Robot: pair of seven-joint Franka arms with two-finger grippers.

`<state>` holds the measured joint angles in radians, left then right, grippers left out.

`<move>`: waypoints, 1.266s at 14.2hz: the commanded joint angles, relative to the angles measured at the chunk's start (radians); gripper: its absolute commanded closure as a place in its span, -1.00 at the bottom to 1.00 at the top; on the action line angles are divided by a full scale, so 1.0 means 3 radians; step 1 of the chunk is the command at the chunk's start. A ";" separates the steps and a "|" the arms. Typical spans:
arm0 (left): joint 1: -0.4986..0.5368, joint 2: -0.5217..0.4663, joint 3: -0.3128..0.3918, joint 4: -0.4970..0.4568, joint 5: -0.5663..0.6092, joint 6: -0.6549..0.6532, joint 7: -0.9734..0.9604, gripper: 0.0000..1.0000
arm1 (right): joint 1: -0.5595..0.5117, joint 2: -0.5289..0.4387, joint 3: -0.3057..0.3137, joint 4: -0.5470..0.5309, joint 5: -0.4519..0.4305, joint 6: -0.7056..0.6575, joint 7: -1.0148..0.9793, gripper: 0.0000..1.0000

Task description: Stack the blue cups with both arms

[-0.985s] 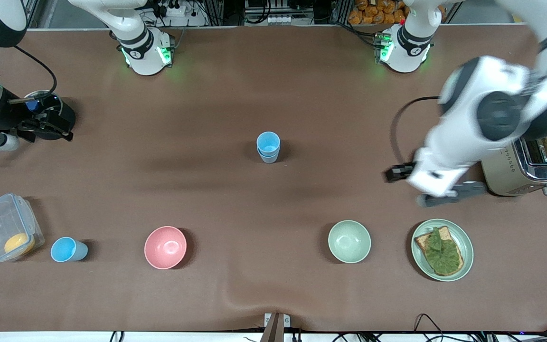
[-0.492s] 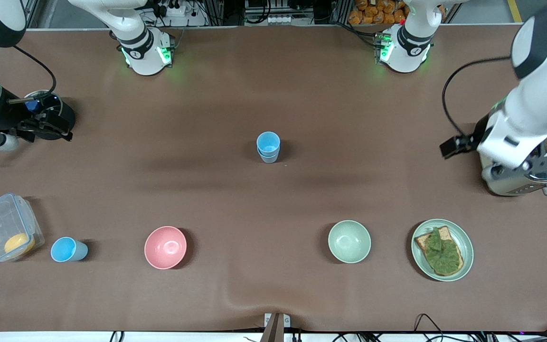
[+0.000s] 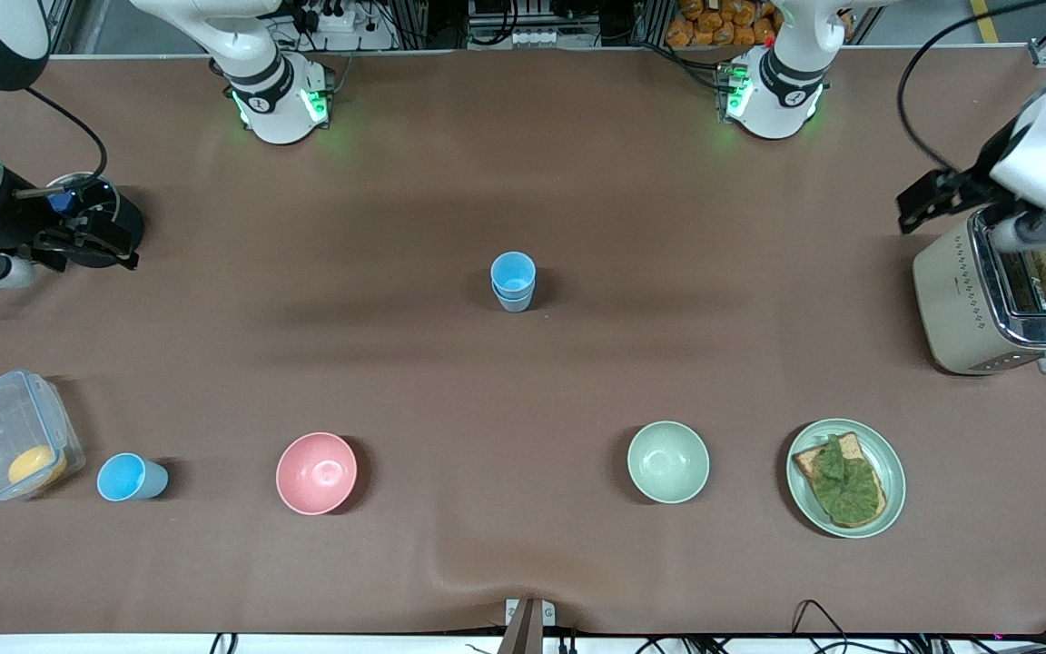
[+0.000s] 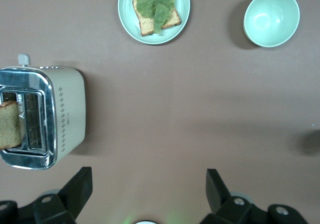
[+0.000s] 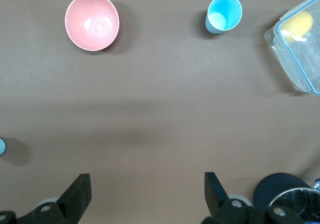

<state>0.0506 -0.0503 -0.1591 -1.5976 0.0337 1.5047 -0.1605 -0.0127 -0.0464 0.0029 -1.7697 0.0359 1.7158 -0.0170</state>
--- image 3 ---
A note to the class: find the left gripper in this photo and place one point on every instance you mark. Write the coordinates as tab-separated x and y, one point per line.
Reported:
971	184

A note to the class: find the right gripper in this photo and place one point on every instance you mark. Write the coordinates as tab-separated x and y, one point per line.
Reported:
7	229

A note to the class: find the light blue plastic cup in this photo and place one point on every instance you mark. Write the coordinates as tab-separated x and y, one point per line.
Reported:
128	478
514	304
513	271

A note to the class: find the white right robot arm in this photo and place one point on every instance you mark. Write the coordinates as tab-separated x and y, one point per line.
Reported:
273	100

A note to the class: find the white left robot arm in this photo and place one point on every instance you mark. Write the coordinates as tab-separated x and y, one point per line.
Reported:
1045	145

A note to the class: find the small dark blue object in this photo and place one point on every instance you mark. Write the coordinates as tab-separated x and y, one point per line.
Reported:
60	202

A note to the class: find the cream and chrome toaster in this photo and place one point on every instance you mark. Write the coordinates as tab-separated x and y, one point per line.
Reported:
954	300

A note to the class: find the orange round food piece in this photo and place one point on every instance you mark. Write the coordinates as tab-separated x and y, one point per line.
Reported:
37	466

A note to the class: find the bag of orange buns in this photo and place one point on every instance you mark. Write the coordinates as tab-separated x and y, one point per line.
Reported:
723	23

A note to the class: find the pale green plate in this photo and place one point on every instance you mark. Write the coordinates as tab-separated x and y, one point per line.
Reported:
891	472

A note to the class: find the toast slice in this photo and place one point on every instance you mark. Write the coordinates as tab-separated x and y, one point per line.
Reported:
806	463

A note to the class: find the green lettuce leaf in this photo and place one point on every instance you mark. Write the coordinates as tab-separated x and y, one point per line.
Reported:
845	481

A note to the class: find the white power strip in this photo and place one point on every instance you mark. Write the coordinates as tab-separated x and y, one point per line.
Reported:
332	16

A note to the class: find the pink bowl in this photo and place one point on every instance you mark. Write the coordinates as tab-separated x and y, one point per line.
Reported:
316	473

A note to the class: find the pale green bowl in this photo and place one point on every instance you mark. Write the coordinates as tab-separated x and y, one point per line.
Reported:
668	461

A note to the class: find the white connector strip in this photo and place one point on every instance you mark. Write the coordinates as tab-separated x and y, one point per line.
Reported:
537	39

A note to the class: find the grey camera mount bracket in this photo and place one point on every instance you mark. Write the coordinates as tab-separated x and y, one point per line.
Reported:
523	622

